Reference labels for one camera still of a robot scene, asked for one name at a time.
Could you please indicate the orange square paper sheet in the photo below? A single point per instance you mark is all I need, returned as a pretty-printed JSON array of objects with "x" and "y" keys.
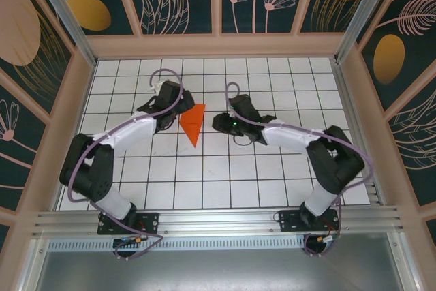
[{"x": 194, "y": 124}]

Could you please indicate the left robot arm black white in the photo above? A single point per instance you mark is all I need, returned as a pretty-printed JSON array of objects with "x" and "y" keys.
[{"x": 95, "y": 171}]

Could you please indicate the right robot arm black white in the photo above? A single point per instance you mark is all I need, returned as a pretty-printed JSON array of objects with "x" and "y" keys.
[{"x": 334, "y": 165}]

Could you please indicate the grey metal sheet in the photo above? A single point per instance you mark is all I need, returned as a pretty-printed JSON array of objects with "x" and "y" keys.
[{"x": 218, "y": 272}]

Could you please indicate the small circuit board with connector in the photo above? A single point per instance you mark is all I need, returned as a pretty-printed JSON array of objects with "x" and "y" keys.
[
  {"x": 127, "y": 240},
  {"x": 327, "y": 238}
]

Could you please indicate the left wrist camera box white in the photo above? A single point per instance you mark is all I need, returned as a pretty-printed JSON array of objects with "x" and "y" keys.
[{"x": 158, "y": 85}]

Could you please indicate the aluminium mounting rail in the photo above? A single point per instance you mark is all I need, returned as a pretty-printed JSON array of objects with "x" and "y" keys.
[{"x": 218, "y": 221}]

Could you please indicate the aluminium side rail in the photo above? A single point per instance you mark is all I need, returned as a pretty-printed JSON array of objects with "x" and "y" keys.
[{"x": 354, "y": 100}]

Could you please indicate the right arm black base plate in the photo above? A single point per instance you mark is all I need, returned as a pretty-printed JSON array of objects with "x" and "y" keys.
[{"x": 289, "y": 221}]

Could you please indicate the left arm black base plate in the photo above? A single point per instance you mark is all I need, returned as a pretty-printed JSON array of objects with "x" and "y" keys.
[{"x": 150, "y": 223}]

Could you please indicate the aluminium frame post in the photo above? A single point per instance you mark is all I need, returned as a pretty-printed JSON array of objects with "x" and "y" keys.
[
  {"x": 366, "y": 11},
  {"x": 64, "y": 15}
]

